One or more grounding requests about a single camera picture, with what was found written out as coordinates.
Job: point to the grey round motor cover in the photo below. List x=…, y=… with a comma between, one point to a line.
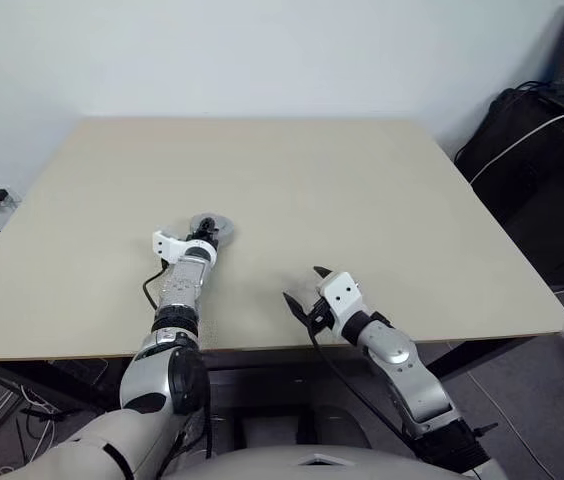
x=224, y=232

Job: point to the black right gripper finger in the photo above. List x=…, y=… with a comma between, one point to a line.
x=323, y=274
x=298, y=310

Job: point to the large black bag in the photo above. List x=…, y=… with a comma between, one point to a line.
x=537, y=200

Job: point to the grey robot torso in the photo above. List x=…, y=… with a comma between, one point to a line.
x=287, y=465

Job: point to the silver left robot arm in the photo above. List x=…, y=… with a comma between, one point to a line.
x=184, y=280

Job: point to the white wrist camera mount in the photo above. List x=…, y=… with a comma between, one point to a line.
x=167, y=245
x=342, y=295

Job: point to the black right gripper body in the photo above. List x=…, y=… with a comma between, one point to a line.
x=319, y=315

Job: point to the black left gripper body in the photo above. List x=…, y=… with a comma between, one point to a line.
x=204, y=236

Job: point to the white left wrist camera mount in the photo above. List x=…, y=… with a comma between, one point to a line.
x=167, y=245

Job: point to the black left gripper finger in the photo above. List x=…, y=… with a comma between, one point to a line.
x=200, y=226
x=210, y=225

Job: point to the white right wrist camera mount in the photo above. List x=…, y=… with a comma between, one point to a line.
x=342, y=295

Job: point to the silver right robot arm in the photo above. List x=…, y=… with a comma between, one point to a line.
x=392, y=345

